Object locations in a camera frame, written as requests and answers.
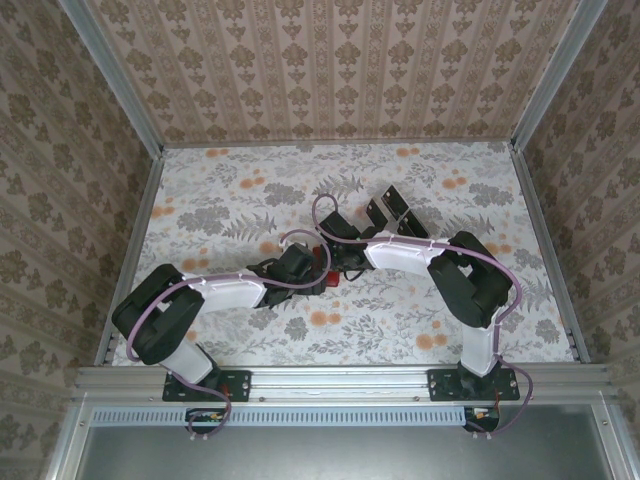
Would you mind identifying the red leather card holder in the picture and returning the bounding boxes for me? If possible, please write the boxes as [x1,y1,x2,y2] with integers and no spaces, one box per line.
[299,243,342,297]

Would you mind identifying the clear acrylic card stand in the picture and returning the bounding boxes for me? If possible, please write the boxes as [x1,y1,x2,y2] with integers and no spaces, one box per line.
[363,182,434,241]

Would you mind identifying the floral table cover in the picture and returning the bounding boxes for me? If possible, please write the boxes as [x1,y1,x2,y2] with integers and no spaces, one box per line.
[107,140,584,369]

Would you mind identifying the grey metal panel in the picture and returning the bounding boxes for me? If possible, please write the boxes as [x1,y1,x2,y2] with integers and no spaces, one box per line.
[47,402,619,480]

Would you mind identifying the aluminium extrusion rail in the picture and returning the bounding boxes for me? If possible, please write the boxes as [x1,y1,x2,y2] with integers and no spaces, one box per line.
[72,363,619,405]

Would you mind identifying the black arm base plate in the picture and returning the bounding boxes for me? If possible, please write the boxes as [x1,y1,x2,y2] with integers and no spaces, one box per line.
[427,368,521,403]
[162,368,252,404]

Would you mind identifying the white slotted cable duct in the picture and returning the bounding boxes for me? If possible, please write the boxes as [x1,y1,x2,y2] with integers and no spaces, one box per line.
[91,405,471,428]

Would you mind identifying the aluminium side rail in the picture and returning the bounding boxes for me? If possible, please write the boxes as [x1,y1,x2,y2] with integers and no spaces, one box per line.
[97,147,166,369]
[509,142,592,365]

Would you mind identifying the aluminium corner post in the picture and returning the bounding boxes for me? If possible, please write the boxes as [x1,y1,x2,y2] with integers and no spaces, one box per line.
[509,0,611,154]
[57,0,166,160]

